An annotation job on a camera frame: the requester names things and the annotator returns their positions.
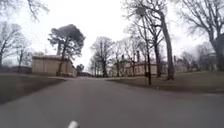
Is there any row of bare trees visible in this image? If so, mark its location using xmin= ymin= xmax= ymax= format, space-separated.
xmin=87 ymin=35 xmax=148 ymax=78

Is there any long pale building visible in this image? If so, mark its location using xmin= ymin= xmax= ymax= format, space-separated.
xmin=111 ymin=59 xmax=189 ymax=78

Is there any thin dark pole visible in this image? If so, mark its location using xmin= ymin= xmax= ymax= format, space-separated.
xmin=140 ymin=9 xmax=152 ymax=86

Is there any grey asphalt road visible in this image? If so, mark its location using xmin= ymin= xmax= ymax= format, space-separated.
xmin=0 ymin=76 xmax=224 ymax=128

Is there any tall dark pine tree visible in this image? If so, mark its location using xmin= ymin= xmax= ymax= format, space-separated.
xmin=47 ymin=23 xmax=86 ymax=77

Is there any large bare tree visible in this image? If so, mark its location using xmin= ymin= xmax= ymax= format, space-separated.
xmin=173 ymin=0 xmax=224 ymax=72
xmin=121 ymin=0 xmax=176 ymax=81

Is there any beige building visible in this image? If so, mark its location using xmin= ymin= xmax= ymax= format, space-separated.
xmin=31 ymin=54 xmax=78 ymax=78

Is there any robot's own part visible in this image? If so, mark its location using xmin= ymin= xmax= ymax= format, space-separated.
xmin=67 ymin=120 xmax=80 ymax=128

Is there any grass verge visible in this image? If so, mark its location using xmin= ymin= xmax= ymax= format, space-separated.
xmin=107 ymin=70 xmax=224 ymax=95
xmin=0 ymin=72 xmax=67 ymax=105

